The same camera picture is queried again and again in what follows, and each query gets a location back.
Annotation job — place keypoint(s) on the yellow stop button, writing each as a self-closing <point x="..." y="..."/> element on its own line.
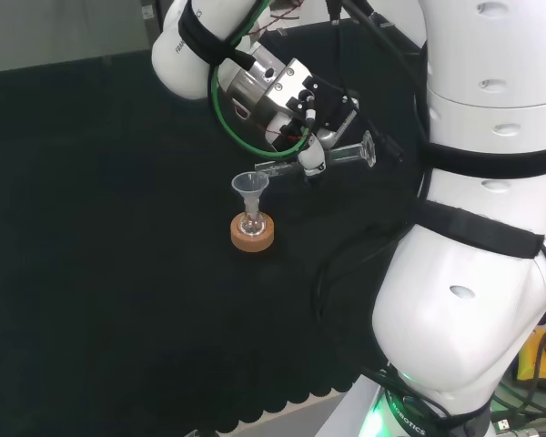
<point x="539" y="359"/>

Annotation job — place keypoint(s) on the clear plastic funnel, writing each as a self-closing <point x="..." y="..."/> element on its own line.
<point x="249" y="184"/>

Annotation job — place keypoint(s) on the clear tape strip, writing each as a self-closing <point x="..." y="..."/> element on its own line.
<point x="282" y="32"/>

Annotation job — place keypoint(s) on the silver usb plug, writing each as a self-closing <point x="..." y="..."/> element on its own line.
<point x="503" y="424"/>

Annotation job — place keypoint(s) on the glass round-bottom flask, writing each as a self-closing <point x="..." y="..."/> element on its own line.
<point x="250" y="225"/>

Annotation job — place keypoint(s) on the black bench cloth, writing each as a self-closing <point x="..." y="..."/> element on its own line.
<point x="118" y="273"/>

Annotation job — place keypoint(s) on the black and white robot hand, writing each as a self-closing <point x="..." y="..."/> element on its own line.
<point x="330" y="114"/>

